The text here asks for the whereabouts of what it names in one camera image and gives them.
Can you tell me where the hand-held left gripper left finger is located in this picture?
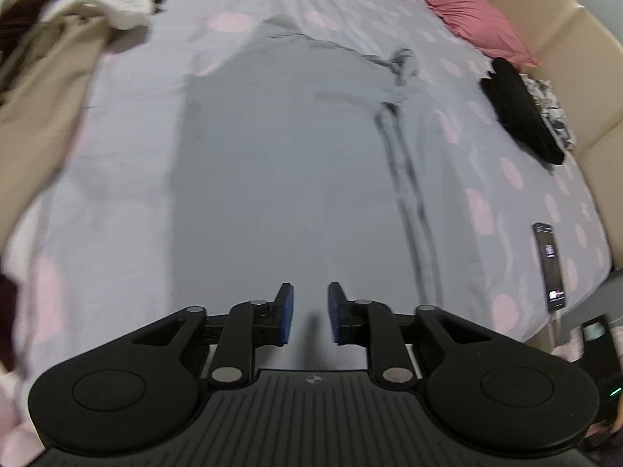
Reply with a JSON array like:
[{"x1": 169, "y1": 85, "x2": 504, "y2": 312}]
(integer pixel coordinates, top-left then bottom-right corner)
[{"x1": 131, "y1": 282, "x2": 296, "y2": 391}]

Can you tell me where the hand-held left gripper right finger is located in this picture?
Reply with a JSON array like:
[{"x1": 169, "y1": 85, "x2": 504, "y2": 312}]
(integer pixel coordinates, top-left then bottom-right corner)
[{"x1": 327, "y1": 282, "x2": 492, "y2": 391}]

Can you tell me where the light grey garment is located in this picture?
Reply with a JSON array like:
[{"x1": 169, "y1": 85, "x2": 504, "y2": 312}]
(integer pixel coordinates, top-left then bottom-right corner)
[{"x1": 168, "y1": 14, "x2": 482, "y2": 370}]

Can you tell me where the black smartphone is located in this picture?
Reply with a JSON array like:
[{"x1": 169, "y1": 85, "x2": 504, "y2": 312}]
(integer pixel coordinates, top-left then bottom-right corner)
[{"x1": 532, "y1": 222, "x2": 568, "y2": 313}]

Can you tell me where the black and white printed cloth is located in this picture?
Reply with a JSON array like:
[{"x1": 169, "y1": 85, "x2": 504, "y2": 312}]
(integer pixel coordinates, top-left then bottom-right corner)
[{"x1": 518, "y1": 73, "x2": 580, "y2": 151}]

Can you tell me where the black folded garment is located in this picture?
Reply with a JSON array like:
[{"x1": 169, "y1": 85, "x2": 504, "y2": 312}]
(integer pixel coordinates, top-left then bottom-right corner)
[{"x1": 479, "y1": 57, "x2": 566, "y2": 165}]

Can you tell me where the beige padded headboard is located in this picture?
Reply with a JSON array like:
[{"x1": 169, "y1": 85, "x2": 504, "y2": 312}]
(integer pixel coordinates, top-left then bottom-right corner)
[{"x1": 445, "y1": 0, "x2": 623, "y2": 283}]

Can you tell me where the pink fleece cloth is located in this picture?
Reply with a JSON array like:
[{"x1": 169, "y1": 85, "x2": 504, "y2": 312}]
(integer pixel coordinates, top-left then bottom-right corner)
[{"x1": 0, "y1": 370, "x2": 35, "y2": 467}]

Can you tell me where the beige garment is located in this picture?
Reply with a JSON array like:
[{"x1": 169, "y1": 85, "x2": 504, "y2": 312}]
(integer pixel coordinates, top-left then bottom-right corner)
[{"x1": 0, "y1": 17, "x2": 115, "y2": 254}]

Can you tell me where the pink pillow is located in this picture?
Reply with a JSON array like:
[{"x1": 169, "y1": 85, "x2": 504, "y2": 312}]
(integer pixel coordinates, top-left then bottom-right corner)
[{"x1": 382, "y1": 0, "x2": 541, "y2": 68}]

